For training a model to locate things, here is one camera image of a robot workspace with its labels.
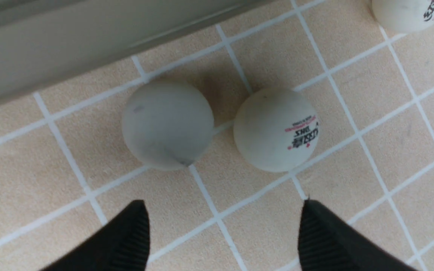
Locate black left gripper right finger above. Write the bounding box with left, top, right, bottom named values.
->
left=297, top=199, right=413, bottom=271

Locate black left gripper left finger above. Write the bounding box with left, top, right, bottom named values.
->
left=43, top=199, right=150, bottom=271

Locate white ping-pong ball logo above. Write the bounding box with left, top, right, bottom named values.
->
left=234, top=87, right=321, bottom=173
left=122, top=79, right=215, bottom=171
left=370, top=0, right=434, bottom=33

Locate orange checkered tablecloth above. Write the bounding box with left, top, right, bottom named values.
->
left=0, top=0, right=434, bottom=271

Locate olive green plastic bin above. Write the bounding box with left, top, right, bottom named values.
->
left=0, top=0, right=266, bottom=104

